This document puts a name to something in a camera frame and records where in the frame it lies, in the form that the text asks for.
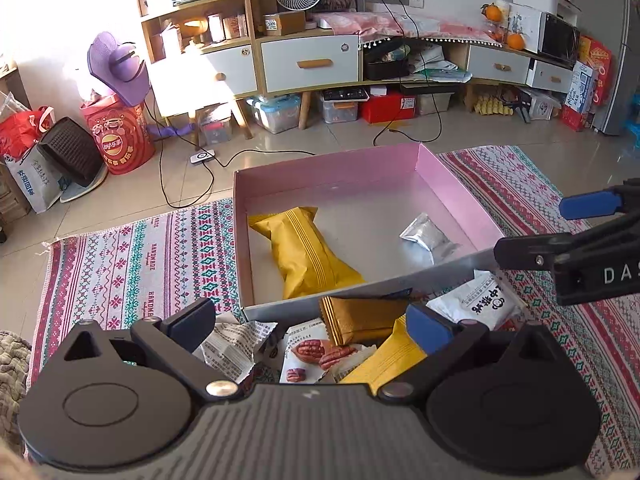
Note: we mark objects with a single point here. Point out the silver foil packet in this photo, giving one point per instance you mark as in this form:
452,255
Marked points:
425,235

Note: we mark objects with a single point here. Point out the purple sun hat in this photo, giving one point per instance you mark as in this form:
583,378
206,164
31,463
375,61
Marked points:
107,65

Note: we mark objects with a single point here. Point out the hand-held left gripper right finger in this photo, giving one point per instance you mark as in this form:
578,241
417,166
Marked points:
425,330

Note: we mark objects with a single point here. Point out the red flat box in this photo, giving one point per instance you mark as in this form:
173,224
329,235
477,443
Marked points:
387,109

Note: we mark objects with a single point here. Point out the white paper bag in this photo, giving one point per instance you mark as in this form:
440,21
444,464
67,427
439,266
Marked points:
35,180

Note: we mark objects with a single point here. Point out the clear bin with blue lid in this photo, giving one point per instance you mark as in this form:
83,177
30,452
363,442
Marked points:
277,115

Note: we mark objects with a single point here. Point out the red printed bucket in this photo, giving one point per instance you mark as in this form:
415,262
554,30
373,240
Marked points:
120,140

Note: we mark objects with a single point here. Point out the brown gold snack packet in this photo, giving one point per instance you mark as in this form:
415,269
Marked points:
360,317

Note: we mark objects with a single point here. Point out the white drawer with round knob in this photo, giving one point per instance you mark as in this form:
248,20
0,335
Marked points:
235,80

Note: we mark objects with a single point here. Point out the orange fruit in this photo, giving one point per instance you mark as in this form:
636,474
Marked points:
515,40
492,12

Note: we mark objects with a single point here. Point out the grey knitted blanket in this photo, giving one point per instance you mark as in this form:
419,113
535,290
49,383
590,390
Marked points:
12,360

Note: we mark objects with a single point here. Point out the small brown cardboard box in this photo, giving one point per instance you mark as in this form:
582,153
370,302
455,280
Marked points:
287,24

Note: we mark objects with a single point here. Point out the white red print packet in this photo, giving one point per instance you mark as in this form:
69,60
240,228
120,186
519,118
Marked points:
480,300

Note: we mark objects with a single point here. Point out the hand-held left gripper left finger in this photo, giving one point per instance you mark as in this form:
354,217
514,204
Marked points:
192,327

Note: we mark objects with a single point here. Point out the white printed appliance box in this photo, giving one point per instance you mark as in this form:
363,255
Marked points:
522,25

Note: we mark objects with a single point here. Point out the black microwave oven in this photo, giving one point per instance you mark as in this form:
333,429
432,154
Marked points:
557,40

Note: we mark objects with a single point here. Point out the blue plastic stool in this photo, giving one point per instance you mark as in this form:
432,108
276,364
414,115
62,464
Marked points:
634,132

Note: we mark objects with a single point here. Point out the white bags and papers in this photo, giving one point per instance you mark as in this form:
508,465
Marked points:
435,62

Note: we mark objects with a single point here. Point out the wooden tv cabinet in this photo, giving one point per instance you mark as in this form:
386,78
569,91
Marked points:
305,107

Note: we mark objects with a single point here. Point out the white printed bag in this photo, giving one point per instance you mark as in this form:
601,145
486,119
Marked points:
542,105

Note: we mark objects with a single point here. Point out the pink cloth with tassels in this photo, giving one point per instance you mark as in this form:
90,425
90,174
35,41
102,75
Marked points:
380,22

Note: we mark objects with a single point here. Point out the grey refrigerator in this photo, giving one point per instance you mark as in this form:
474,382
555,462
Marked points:
617,35

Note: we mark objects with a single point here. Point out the patterned woven rug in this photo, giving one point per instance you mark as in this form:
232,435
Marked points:
125,260

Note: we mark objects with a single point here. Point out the yellow egg carton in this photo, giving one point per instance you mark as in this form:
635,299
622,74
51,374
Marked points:
492,106

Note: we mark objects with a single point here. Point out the red shopping bag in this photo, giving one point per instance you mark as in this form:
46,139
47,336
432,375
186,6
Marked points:
20,132

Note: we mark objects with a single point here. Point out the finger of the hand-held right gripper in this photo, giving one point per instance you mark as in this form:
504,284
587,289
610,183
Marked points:
590,206
530,252

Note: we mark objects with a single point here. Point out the crumpled white snack packet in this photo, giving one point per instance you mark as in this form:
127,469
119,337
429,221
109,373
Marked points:
232,347

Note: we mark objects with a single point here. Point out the white charger hub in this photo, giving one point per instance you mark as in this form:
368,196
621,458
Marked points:
202,156

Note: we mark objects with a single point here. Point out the purple exercise bar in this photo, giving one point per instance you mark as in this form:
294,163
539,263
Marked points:
170,132

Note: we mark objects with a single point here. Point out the yellow snack packet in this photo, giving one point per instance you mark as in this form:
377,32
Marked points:
305,250
385,365

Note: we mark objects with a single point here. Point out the small red box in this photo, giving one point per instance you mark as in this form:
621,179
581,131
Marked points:
575,119

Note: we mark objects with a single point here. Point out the pink cardboard box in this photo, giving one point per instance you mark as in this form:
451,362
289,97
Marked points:
350,210

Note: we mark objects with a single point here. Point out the white blue carton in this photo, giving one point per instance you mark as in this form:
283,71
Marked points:
580,85

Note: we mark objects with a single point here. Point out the dark brown woven basket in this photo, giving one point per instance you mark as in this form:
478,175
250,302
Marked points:
70,150

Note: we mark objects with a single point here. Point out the red orange gift box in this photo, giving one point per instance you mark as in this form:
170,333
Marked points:
595,57

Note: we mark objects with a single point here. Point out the small clear plastic bin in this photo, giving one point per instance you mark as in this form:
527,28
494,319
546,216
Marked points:
215,130

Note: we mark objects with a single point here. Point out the clear storage bin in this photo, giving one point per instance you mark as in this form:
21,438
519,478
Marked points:
340,110

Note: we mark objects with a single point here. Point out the white pecan print packet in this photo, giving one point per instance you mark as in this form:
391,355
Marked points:
307,352

